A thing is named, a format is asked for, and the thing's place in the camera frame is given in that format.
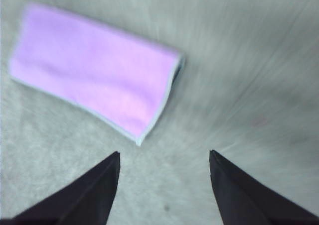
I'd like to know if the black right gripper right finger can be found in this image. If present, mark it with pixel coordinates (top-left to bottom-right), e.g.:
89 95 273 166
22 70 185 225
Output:
209 149 319 225

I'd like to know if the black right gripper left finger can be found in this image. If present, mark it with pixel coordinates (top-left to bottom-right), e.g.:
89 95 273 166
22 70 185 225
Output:
9 151 121 225

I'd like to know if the purple towel with grey hem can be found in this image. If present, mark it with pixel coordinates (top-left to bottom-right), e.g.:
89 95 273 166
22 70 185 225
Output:
8 1 186 146

